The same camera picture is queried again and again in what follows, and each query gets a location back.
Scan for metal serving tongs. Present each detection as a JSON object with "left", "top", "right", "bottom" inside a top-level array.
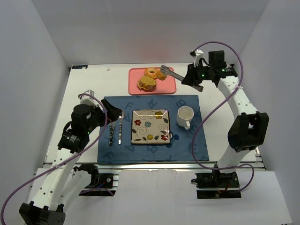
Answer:
[{"left": 160, "top": 65, "right": 204, "bottom": 92}]

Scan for small round bread roll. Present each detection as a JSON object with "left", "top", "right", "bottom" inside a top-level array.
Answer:
[{"left": 156, "top": 69, "right": 167, "bottom": 81}]

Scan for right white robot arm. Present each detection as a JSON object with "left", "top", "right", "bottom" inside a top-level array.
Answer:
[{"left": 181, "top": 49, "right": 269, "bottom": 174}]

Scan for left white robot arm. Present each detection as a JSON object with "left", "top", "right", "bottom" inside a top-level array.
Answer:
[{"left": 19, "top": 98, "right": 122, "bottom": 225}]

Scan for sandwich bread loaf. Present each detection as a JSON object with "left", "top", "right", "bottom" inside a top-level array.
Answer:
[{"left": 137, "top": 75, "right": 157, "bottom": 91}]

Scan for pink serving tray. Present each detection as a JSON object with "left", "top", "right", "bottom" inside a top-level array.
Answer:
[{"left": 128, "top": 67, "right": 176, "bottom": 95}]

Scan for floral square plate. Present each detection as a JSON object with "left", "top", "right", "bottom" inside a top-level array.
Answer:
[{"left": 131, "top": 109, "right": 171, "bottom": 145}]

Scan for white ceramic mug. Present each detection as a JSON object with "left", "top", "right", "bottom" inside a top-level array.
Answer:
[{"left": 176, "top": 106, "right": 194, "bottom": 130}]

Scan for patterned handle spoon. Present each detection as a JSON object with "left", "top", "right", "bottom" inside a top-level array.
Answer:
[{"left": 118, "top": 111, "right": 125, "bottom": 145}]

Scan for patterned handle fork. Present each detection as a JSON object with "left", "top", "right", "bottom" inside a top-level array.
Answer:
[{"left": 108, "top": 123, "right": 115, "bottom": 146}]

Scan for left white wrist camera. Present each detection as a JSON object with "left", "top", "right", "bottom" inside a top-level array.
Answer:
[{"left": 78, "top": 90, "right": 99, "bottom": 106}]

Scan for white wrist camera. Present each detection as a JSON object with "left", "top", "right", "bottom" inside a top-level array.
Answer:
[
  {"left": 190, "top": 49, "right": 204, "bottom": 67},
  {"left": 78, "top": 90, "right": 99, "bottom": 106}
]

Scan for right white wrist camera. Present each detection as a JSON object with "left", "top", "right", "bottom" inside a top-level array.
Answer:
[{"left": 190, "top": 49, "right": 204, "bottom": 67}]

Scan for ring bagel bread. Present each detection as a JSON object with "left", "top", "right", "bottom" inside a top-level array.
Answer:
[{"left": 144, "top": 67, "right": 158, "bottom": 79}]

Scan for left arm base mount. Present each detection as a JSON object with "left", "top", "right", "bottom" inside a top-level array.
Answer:
[{"left": 72, "top": 164, "right": 119, "bottom": 196}]

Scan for aluminium frame rail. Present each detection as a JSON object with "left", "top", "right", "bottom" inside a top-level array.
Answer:
[{"left": 44, "top": 161, "right": 265, "bottom": 172}]

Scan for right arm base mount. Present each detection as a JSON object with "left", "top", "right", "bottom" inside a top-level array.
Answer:
[{"left": 191, "top": 171, "right": 241, "bottom": 199}]

